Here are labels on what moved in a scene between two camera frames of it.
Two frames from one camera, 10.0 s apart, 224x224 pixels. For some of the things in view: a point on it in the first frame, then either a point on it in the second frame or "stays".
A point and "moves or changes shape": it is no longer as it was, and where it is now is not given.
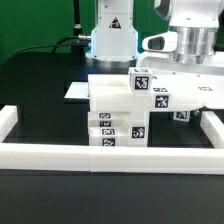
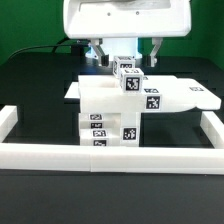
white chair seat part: x=138 y=129 to x=129 y=129
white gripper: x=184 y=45 to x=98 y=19
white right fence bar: x=213 y=128 stays
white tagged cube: x=182 y=115 to x=123 y=62
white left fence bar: x=8 y=119 stays
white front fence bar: x=111 y=159 stays
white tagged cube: x=140 y=79 moves or changes shape
